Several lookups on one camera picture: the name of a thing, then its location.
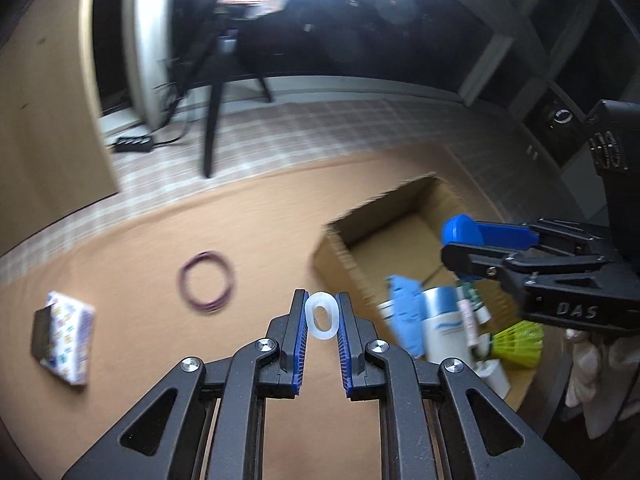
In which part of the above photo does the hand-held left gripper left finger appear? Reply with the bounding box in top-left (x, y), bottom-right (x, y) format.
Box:
top-left (62, 288), bottom-right (308, 480)

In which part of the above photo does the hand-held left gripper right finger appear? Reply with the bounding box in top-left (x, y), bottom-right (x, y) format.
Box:
top-left (336, 291), bottom-right (581, 480)

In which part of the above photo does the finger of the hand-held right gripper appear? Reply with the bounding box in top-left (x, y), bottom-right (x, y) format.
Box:
top-left (475, 217), bottom-right (608, 258)
top-left (440, 241), bottom-right (621, 291)

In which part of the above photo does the white translucent ring cap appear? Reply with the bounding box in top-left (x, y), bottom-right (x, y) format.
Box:
top-left (305, 291), bottom-right (342, 341)

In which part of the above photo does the green and white bottle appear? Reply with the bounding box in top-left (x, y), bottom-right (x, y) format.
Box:
top-left (460, 282), bottom-right (493, 323)

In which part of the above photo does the blue round case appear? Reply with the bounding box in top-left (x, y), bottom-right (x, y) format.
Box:
top-left (441, 214), bottom-right (486, 248)

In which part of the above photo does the pink tube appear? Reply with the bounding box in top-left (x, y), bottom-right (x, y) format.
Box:
top-left (457, 297), bottom-right (481, 348)

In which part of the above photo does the white and blue spray bottle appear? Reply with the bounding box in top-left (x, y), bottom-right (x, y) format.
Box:
top-left (420, 287), bottom-right (473, 366)

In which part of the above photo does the cardboard box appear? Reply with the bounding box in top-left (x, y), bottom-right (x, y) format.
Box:
top-left (312, 172), bottom-right (551, 411)

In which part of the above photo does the yellow shuttlecock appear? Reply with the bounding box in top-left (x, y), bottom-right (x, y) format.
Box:
top-left (487, 321), bottom-right (545, 367)

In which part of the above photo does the white small box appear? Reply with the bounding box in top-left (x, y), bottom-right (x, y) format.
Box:
top-left (475, 360), bottom-right (512, 397)

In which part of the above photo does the person's right hand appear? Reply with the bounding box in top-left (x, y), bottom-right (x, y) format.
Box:
top-left (565, 327), bottom-right (631, 441)

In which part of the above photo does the purple rubber band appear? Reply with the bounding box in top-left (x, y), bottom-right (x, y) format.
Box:
top-left (178, 251), bottom-right (236, 316)

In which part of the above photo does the printed tissue pack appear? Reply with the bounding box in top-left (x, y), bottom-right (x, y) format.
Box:
top-left (42, 290), bottom-right (96, 387)

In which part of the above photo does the black tripod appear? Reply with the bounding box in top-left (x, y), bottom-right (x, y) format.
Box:
top-left (165, 0), bottom-right (273, 178)

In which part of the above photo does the black card holder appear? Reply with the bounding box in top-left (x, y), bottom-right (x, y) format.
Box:
top-left (31, 307), bottom-right (55, 358)

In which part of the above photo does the black power strip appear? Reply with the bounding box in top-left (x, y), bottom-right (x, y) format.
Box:
top-left (112, 135), bottom-right (153, 153)

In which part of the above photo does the leaning white board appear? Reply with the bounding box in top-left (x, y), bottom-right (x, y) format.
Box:
top-left (121, 0), bottom-right (177, 130)

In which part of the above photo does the light wooden cabinet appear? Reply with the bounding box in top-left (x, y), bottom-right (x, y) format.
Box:
top-left (0, 0), bottom-right (121, 261)

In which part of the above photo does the black power cable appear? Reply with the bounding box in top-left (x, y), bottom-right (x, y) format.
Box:
top-left (150, 107), bottom-right (195, 149)

